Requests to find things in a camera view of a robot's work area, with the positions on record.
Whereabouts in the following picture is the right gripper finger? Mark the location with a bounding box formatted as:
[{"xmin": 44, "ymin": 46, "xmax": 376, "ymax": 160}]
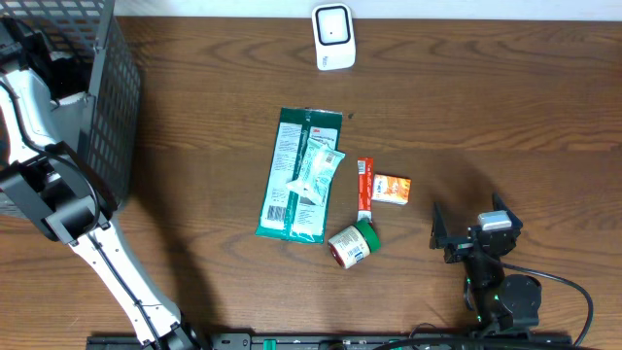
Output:
[
  {"xmin": 492, "ymin": 192, "xmax": 523, "ymax": 230},
  {"xmin": 430, "ymin": 202, "xmax": 447, "ymax": 249}
]

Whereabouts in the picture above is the small orange box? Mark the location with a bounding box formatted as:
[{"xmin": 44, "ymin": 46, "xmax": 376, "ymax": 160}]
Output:
[{"xmin": 371, "ymin": 174, "xmax": 411, "ymax": 205}]

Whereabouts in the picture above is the green lid jar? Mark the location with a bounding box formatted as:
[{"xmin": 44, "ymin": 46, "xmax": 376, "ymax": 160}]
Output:
[{"xmin": 328, "ymin": 220, "xmax": 381, "ymax": 269}]

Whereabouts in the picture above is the red coffee stick sachet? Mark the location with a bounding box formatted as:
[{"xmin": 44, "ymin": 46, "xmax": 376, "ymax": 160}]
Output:
[{"xmin": 357, "ymin": 157, "xmax": 373, "ymax": 222}]

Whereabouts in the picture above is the white teal wipes packet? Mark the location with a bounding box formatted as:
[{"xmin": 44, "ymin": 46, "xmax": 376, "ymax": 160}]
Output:
[{"xmin": 286, "ymin": 139, "xmax": 345, "ymax": 205}]

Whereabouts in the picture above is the green white glove package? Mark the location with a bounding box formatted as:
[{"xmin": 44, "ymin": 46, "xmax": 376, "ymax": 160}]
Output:
[{"xmin": 256, "ymin": 107, "xmax": 343, "ymax": 244}]

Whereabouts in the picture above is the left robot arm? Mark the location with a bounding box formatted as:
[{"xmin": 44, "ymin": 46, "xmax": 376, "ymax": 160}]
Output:
[{"xmin": 1, "ymin": 14, "xmax": 207, "ymax": 349}]

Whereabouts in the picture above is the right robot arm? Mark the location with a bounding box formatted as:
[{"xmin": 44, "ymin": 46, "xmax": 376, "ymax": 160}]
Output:
[{"xmin": 430, "ymin": 194, "xmax": 541, "ymax": 337}]

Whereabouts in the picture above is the white barcode scanner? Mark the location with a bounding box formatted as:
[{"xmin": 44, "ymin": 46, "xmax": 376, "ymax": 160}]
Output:
[{"xmin": 311, "ymin": 3, "xmax": 357, "ymax": 71}]

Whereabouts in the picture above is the grey plastic mesh basket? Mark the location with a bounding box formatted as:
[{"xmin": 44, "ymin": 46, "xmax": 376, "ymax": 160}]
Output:
[{"xmin": 1, "ymin": 0, "xmax": 141, "ymax": 211}]

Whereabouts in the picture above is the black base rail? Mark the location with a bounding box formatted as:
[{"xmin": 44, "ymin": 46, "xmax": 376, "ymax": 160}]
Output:
[{"xmin": 86, "ymin": 331, "xmax": 574, "ymax": 350}]

